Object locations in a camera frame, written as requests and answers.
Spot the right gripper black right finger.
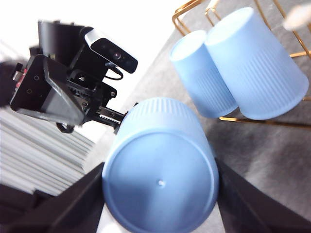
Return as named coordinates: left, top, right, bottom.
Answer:
left=215, top=157, right=311, bottom=233

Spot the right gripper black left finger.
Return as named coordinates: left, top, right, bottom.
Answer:
left=14, top=163, right=105, bottom=233

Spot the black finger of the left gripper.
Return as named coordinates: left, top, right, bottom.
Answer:
left=9, top=54, right=52, bottom=113
left=43, top=57, right=85, bottom=125

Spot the blue ribbed plastic cup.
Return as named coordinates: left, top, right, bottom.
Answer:
left=101, top=97, right=220, bottom=233
left=205, top=6, right=310, bottom=120
left=169, top=30, right=239, bottom=119

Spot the white ribbed panel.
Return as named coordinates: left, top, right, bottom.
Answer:
left=0, top=108, right=96, bottom=196

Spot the black camera cable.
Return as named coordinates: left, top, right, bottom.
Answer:
left=104, top=62, right=124, bottom=81

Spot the pale grey camera box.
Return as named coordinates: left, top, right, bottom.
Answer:
left=84, top=30, right=138, bottom=74

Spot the gold wire cup rack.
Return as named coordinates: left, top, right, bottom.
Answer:
left=172, top=0, right=311, bottom=131

